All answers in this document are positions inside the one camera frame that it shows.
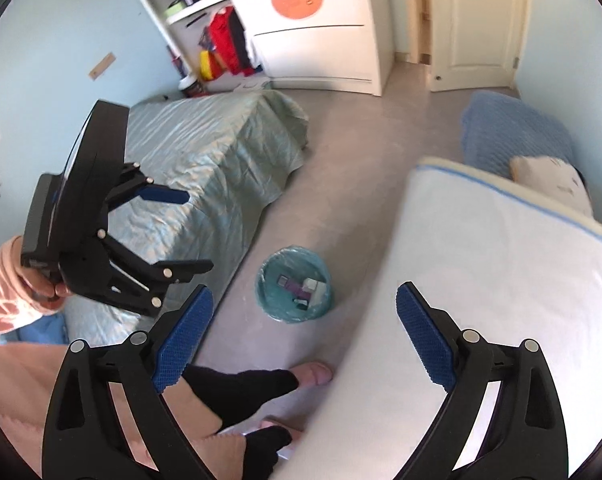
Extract person's left hand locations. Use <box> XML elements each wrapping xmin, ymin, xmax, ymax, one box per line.
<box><xmin>12</xmin><ymin>236</ymin><xmax>72</xmax><ymax>302</ymax></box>

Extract person's left leg and slipper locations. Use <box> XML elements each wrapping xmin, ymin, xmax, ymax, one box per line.
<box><xmin>181</xmin><ymin>362</ymin><xmax>333</xmax><ymax>432</ymax></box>

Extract white tall carton box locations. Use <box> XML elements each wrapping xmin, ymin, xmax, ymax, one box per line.
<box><xmin>302</xmin><ymin>278</ymin><xmax>327</xmax><ymax>307</ymax></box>

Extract person's right leg and slipper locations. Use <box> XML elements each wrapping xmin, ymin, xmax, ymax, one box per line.
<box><xmin>241</xmin><ymin>418</ymin><xmax>304</xmax><ymax>480</ymax></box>

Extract purple toothbrush package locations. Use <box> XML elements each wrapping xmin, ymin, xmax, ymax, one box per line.
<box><xmin>277</xmin><ymin>274</ymin><xmax>307</xmax><ymax>307</ymax></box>

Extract beige pillow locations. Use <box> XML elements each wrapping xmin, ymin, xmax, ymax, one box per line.
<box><xmin>509</xmin><ymin>156</ymin><xmax>594</xmax><ymax>218</ymax></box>

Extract green satin covered bed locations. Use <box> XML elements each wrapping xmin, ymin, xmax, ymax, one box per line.
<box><xmin>60</xmin><ymin>88</ymin><xmax>311</xmax><ymax>348</ymax></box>

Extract person's leg and slipper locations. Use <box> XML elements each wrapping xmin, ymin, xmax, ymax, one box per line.
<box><xmin>241</xmin><ymin>418</ymin><xmax>304</xmax><ymax>480</ymax></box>
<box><xmin>181</xmin><ymin>362</ymin><xmax>333</xmax><ymax>432</ymax></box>

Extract person's pink sleeved left forearm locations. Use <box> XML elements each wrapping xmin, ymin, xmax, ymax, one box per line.
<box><xmin>0</xmin><ymin>236</ymin><xmax>62</xmax><ymax>336</ymax></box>

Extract red hanging clothes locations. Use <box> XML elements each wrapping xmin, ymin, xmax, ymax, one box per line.
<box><xmin>209</xmin><ymin>6</ymin><xmax>255</xmax><ymax>77</ymax></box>

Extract blue knitted blanket bed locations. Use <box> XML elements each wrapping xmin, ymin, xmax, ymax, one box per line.
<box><xmin>460</xmin><ymin>90</ymin><xmax>575</xmax><ymax>179</ymax></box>

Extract yellow bag in closet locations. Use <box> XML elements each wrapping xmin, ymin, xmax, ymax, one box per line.
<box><xmin>199</xmin><ymin>50</ymin><xmax>227</xmax><ymax>81</ymax></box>

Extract cream room door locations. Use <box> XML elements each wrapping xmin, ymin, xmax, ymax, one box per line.
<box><xmin>429</xmin><ymin>0</ymin><xmax>528</xmax><ymax>92</ymax></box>

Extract white wardrobe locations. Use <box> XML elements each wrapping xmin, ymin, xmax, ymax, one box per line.
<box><xmin>231</xmin><ymin>0</ymin><xmax>394</xmax><ymax>96</ymax></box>

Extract white jar on floor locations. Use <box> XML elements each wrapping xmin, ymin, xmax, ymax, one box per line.
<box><xmin>179</xmin><ymin>74</ymin><xmax>208</xmax><ymax>99</ymax></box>

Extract teal lined trash bin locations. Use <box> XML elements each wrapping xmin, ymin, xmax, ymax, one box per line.
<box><xmin>254</xmin><ymin>246</ymin><xmax>333</xmax><ymax>324</ymax></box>

